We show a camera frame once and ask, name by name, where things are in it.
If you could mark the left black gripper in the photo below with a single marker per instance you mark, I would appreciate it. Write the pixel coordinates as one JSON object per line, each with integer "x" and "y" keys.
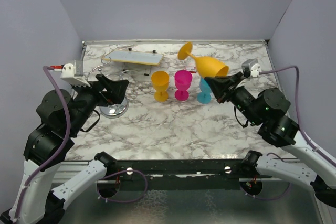
{"x": 115, "y": 92}

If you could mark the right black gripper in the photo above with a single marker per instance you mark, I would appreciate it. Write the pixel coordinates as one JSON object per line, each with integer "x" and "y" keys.
{"x": 219, "y": 84}

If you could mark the blue plastic wine glass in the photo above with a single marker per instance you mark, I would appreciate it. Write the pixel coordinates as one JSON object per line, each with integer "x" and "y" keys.
{"x": 204, "y": 97}

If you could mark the yellow wine glass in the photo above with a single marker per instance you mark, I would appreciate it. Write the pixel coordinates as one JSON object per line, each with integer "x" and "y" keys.
{"x": 206, "y": 66}
{"x": 160, "y": 81}

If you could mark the pink plastic wine glass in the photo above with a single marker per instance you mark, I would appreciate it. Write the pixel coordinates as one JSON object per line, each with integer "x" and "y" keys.
{"x": 183, "y": 80}

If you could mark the yellow wine glass front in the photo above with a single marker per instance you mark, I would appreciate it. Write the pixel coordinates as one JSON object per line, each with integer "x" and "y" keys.
{"x": 160, "y": 81}

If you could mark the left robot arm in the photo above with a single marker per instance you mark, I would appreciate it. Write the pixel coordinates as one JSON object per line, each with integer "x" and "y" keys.
{"x": 62, "y": 118}

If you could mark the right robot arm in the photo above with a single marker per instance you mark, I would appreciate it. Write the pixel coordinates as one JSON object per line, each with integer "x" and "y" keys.
{"x": 268, "y": 111}

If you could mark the red card box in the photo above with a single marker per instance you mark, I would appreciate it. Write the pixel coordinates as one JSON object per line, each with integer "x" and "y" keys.
{"x": 191, "y": 69}

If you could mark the yellow framed whiteboard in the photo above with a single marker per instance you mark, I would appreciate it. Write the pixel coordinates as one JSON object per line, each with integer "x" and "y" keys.
{"x": 134, "y": 62}

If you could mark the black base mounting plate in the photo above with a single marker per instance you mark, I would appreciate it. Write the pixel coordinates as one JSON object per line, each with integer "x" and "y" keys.
{"x": 190, "y": 174}

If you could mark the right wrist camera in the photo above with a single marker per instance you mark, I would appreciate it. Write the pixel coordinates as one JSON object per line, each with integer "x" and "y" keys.
{"x": 251, "y": 68}

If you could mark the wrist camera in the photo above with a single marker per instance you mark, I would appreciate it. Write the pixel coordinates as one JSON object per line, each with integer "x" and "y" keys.
{"x": 72, "y": 73}
{"x": 251, "y": 68}

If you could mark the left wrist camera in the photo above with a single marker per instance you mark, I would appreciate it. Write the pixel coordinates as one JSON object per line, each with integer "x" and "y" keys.
{"x": 72, "y": 73}

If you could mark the aluminium rail frame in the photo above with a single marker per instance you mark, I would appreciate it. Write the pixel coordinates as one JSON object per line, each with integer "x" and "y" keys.
{"x": 62, "y": 118}

